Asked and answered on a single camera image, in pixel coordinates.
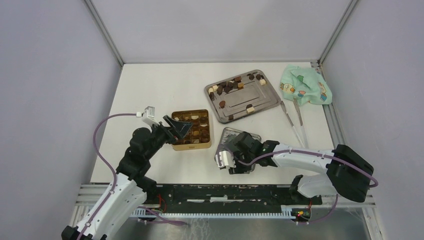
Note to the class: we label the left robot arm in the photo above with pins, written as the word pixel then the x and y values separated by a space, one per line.
pixel 130 186

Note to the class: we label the gold chocolate box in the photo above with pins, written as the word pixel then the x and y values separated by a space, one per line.
pixel 199 135

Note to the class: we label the steel tray with chocolates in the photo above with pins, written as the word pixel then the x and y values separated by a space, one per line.
pixel 242 95

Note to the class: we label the green printed cloth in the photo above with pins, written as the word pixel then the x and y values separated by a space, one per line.
pixel 304 86

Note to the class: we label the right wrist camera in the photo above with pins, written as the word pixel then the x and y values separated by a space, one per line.
pixel 224 160

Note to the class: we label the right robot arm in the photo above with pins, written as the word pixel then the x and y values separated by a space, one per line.
pixel 339 171

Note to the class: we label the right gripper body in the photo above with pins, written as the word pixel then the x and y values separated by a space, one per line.
pixel 241 168

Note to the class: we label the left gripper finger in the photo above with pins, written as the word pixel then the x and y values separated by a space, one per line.
pixel 174 123
pixel 182 129

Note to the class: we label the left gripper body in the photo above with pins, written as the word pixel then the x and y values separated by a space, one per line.
pixel 161 135

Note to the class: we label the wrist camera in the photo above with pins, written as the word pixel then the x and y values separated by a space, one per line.
pixel 224 160
pixel 148 116

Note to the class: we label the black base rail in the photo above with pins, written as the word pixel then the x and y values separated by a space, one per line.
pixel 225 199

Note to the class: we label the silver box lid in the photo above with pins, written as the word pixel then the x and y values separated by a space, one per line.
pixel 234 140

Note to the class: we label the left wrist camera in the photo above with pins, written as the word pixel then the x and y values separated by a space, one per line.
pixel 148 116

